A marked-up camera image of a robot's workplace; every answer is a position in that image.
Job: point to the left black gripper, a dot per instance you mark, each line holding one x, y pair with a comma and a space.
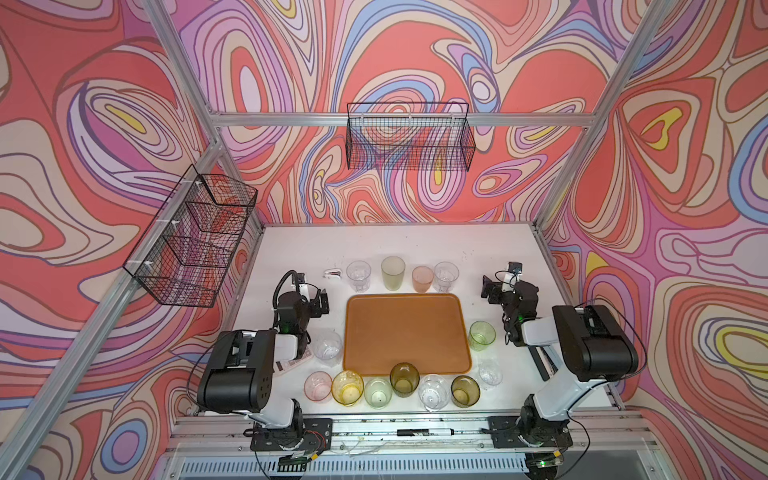
320, 302

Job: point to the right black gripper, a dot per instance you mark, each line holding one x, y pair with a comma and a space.
494, 291

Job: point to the light green ribbed glass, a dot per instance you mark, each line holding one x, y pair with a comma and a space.
481, 335

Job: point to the clear ribbed glass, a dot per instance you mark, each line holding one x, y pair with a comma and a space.
445, 276

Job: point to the frosted pink tumbler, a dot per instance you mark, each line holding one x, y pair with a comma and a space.
422, 278

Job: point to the small clear glass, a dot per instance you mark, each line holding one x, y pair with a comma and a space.
490, 373

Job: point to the frosted pale green tumbler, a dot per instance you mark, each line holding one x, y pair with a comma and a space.
393, 270

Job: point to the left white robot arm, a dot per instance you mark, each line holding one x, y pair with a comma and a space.
238, 376

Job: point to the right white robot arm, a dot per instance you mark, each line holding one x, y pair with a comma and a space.
594, 348

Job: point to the clear glass left of tray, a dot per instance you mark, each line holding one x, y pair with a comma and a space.
327, 347

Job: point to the orange rectangular tray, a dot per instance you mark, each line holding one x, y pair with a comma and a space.
425, 330

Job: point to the dark olive glass on tray edge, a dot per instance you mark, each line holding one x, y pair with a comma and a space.
404, 379

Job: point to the clear glass back left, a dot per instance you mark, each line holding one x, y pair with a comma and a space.
359, 274

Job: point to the pink white calculator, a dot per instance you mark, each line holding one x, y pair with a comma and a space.
282, 367

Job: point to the pink glass front left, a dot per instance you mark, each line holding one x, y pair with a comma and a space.
317, 386

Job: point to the yellow glass front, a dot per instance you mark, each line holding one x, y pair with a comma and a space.
347, 388

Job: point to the olive glass front right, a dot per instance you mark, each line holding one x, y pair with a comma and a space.
465, 391

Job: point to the light green glass front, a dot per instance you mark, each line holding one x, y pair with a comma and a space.
378, 392

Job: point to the clear stemmed glass front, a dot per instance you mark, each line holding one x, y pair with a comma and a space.
434, 392

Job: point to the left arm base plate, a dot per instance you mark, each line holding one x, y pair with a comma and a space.
311, 435

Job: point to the left black wire basket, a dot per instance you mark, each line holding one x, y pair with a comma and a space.
193, 238

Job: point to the black wire basket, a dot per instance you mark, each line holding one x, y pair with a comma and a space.
193, 238
409, 135

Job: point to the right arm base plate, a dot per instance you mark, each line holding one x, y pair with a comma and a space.
515, 432

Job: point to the black pen on rail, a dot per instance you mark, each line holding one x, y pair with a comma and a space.
425, 432

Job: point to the back black wire basket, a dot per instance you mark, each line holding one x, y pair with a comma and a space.
409, 135

